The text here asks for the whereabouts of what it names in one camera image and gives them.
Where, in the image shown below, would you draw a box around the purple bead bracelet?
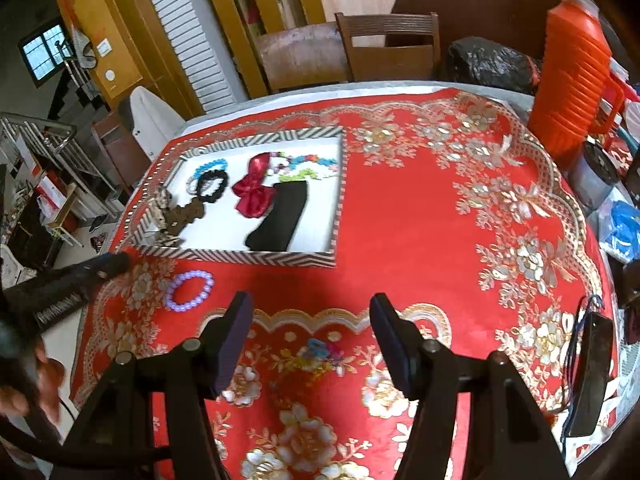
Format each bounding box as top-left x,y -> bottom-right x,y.
162,268 -> 216,314

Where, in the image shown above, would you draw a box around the red satin bow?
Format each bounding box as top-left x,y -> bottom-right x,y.
231,152 -> 276,218

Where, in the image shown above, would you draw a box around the leopard print bow scrunchie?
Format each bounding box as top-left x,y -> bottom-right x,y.
149,185 -> 182,247

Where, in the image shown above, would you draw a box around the black scrunchie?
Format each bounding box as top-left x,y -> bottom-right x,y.
196,169 -> 229,204

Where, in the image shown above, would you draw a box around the blue bead bracelet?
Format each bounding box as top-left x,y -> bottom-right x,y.
192,157 -> 229,181

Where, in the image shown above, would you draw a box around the colourful flower bead bracelet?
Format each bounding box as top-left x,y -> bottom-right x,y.
276,153 -> 342,183

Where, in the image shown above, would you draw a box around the person's left hand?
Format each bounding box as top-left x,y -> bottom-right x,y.
1,338 -> 65,425

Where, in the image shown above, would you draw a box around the small colourful hair clips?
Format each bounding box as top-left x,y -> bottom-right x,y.
302,338 -> 345,365

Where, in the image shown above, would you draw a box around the black fabric pouch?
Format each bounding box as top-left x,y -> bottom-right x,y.
245,180 -> 308,252

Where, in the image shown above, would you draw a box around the brown striped scrunchie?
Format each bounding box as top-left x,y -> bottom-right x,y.
165,197 -> 205,236

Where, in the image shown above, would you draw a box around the red floral tablecloth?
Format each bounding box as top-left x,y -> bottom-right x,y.
70,88 -> 611,479

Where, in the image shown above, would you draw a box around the striped white tray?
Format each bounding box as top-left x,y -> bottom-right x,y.
122,126 -> 346,268

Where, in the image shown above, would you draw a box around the metal stair railing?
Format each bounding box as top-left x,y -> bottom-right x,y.
1,112 -> 117,218

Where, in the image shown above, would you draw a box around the white ironing board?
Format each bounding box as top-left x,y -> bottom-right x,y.
117,86 -> 186,162

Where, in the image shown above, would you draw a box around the blue plastic bag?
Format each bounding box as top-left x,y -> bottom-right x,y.
598,200 -> 640,263

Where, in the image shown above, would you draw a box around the grey lidded cup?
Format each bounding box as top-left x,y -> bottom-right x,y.
567,141 -> 620,214

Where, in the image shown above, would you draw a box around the wooden chair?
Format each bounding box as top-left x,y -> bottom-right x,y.
335,13 -> 440,82

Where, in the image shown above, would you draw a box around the black plastic bag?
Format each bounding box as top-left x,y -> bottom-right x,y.
446,37 -> 541,96

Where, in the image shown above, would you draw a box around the orange ribbed thermos jug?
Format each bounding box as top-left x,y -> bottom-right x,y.
527,0 -> 625,171

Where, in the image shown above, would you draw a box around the white louvered door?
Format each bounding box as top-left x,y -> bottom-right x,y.
151,0 -> 247,114

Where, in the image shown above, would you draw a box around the dark round tabletop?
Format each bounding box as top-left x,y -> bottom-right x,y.
392,0 -> 561,58

